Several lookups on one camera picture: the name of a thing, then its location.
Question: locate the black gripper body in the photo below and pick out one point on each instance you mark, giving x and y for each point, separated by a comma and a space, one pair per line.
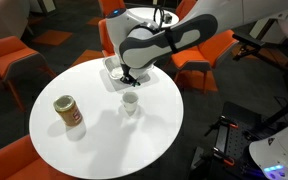
126, 71

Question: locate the silver foil tray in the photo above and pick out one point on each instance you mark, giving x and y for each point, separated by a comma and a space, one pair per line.
112, 68

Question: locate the black orange bar clamp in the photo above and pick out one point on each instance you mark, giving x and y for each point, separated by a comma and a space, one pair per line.
222, 157
224, 124

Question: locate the orange chair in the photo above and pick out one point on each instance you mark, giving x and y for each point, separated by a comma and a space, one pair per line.
185, 8
110, 6
9, 53
14, 160
105, 36
202, 50

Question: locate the small round white table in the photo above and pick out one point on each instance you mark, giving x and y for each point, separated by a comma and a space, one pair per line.
144, 14

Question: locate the black equipment stand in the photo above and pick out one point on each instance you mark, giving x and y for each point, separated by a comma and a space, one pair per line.
237, 140

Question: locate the small black device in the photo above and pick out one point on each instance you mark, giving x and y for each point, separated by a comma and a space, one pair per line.
167, 18

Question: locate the black camera stand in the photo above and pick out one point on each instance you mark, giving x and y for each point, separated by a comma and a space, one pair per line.
267, 56

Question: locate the white mug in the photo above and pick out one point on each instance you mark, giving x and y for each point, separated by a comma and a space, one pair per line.
130, 101

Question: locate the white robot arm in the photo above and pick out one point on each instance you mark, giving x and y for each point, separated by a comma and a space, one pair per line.
157, 43

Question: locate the grey upholstered seat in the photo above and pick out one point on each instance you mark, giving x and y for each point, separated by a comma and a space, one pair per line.
4, 20

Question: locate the glass jar with gold lid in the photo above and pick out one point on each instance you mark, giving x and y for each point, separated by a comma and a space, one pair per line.
68, 111

